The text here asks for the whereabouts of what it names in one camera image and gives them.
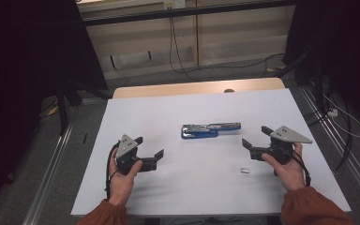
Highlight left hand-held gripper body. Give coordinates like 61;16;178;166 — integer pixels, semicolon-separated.
114;134;144;176

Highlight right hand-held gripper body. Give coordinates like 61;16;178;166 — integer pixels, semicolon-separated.
267;125;314;176

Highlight blue stapler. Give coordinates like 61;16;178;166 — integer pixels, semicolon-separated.
180;122;242;141

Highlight person's left hand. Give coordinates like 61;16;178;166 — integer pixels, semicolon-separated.
108;155;144;207

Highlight person's right hand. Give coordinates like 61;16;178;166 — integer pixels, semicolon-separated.
260;142;307;193

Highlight white table cover sheet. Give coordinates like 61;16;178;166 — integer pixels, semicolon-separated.
70;88;353;218

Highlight black stand legs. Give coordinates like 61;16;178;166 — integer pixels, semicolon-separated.
274;46;330;119
55;77;113;136

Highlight beige cabinet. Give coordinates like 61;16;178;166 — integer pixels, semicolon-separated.
76;0;296;81

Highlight black curtain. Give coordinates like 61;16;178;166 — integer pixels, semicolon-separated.
0;0;110;218
281;0;360;134

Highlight black horizontal bar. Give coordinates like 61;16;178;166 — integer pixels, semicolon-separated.
82;0;296;27

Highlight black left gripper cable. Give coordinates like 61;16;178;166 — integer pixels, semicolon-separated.
104;142;122;201

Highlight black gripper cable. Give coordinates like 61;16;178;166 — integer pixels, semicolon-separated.
104;142;122;201
289;152;312;188

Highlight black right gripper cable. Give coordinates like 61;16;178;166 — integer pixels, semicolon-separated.
289;152;312;188

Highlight thick black cable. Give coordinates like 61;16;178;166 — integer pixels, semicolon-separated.
304;93;354;172

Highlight black floor cable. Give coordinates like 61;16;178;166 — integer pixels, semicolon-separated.
196;52;286;79

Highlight white cable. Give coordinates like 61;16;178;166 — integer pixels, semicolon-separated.
322;93;360;140

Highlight aluminium floor rail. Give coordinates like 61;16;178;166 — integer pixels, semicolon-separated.
22;97;108;225
298;84;360;214

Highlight black hanging cable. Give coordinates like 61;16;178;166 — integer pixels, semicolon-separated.
167;7;201;82

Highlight white wall socket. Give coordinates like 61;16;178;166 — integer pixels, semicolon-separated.
163;0;188;10

